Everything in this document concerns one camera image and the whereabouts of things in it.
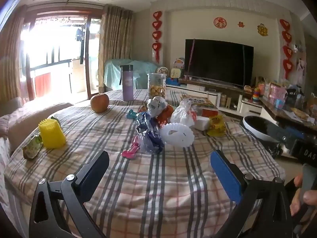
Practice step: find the orange snack box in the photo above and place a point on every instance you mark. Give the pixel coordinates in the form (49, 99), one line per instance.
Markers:
(198, 101)

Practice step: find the clear cookie jar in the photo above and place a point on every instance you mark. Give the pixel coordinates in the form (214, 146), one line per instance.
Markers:
(156, 89)

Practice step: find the teal plastic toy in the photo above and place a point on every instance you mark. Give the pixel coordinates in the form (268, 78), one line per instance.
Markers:
(132, 114)

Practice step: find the blue toy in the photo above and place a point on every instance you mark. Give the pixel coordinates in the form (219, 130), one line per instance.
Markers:
(173, 81)

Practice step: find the white blue paper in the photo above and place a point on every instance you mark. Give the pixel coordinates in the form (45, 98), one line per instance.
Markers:
(156, 105)

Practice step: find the pink sofa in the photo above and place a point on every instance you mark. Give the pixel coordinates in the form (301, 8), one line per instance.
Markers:
(29, 116)

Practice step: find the purple drink bottle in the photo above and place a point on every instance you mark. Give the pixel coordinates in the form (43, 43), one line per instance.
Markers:
(127, 86)

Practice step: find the beige window curtain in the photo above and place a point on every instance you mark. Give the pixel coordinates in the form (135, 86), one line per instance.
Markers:
(12, 62)
(114, 42)

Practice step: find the blue plastic bag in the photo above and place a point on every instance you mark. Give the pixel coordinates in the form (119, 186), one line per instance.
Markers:
(148, 133)

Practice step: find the stacking rings toy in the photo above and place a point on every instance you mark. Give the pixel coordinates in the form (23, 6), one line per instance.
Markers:
(255, 95)

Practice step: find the green snack packet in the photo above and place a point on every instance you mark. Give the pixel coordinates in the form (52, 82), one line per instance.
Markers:
(32, 147)
(56, 121)

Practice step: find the white television cabinet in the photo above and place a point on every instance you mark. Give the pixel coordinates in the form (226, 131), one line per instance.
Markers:
(193, 89)

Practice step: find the white trash bin black liner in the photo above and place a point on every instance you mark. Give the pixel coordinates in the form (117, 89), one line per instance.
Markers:
(260, 129)

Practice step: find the pink plastic box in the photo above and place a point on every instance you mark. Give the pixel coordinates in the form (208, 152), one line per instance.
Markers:
(277, 93)

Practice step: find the orange red snack packet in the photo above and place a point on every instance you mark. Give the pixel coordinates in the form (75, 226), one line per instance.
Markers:
(165, 115)

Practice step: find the small red wall sticker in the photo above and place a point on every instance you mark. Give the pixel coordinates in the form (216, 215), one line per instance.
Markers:
(240, 24)

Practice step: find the yellow snack packet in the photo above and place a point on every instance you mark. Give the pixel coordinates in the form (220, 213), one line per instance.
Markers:
(216, 126)

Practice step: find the balcony glass door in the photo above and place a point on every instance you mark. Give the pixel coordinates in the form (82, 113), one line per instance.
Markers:
(85, 54)

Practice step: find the red apple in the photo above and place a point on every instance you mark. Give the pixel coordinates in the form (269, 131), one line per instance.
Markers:
(99, 103)

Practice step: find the yellow figure wall sticker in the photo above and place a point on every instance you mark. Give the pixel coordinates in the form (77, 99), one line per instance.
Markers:
(262, 29)

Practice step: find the plaid blanket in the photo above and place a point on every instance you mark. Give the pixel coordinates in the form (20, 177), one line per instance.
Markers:
(148, 191)

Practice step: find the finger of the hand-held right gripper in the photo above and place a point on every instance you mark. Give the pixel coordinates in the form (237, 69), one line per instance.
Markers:
(278, 130)
(296, 133)

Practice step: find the black flat television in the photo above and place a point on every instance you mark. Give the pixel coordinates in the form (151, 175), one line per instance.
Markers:
(218, 62)

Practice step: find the white printed plastic bag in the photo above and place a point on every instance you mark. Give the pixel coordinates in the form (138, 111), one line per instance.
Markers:
(182, 115)

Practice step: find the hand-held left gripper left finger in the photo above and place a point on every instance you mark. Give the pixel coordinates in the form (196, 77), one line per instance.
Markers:
(95, 176)

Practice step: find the yellow ribbed plastic cup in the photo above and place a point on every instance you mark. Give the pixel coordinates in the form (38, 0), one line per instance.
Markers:
(52, 136)

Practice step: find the brown cluttered side table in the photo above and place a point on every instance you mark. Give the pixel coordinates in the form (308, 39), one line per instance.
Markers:
(279, 112)

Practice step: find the person's right hand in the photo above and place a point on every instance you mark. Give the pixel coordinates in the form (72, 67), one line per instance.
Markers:
(310, 197)

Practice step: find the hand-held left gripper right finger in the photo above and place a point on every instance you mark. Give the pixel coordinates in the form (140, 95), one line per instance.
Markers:
(225, 176)

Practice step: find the toy house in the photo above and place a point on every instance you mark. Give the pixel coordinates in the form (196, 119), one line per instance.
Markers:
(179, 63)

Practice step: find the red cardboard box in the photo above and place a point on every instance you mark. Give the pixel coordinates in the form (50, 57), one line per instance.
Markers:
(209, 112)

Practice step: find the white foam box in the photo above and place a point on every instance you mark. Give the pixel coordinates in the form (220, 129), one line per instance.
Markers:
(202, 124)

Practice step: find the yellow square toy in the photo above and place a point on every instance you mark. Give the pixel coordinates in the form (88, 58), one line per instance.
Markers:
(175, 73)

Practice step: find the small round toy fan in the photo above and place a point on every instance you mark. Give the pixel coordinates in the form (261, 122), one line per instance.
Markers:
(163, 70)

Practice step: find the teal covered furniture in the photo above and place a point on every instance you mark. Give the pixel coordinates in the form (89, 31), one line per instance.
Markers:
(141, 72)

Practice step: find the round red wall sticker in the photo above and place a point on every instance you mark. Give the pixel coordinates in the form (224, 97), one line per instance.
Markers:
(219, 22)

